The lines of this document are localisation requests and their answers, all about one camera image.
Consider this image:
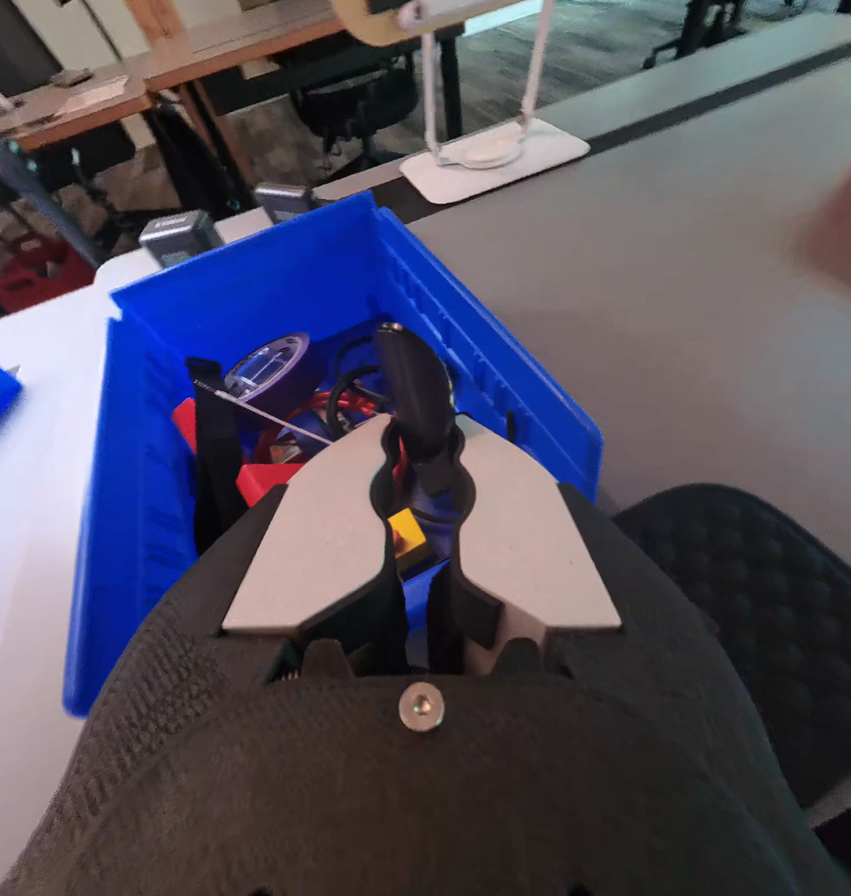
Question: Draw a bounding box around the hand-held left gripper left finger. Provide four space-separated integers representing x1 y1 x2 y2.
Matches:
220 413 393 637

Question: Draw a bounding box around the red plastic block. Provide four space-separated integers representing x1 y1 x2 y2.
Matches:
235 462 309 506
172 398 200 457

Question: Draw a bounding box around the purple tape roll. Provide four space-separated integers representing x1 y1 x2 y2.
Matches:
223 332 314 415

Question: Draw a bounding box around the black cable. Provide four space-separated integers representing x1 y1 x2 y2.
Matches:
324 336 393 438

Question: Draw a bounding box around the small black device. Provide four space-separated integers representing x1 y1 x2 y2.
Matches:
252 183 319 226
139 210 225 272

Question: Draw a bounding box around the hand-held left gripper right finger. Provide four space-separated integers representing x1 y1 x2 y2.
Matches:
453 414 624 655

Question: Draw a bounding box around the yellow plastic block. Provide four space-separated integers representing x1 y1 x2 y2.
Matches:
387 510 429 562

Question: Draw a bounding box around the white desk lamp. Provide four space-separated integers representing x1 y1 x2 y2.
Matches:
398 0 592 206

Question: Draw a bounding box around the red cable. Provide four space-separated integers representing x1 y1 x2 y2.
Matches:
256 391 405 491

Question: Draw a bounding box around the black foam pad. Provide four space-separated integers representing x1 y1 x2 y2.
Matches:
613 483 851 809

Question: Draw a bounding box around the black remote control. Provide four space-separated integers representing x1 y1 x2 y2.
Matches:
371 322 456 496

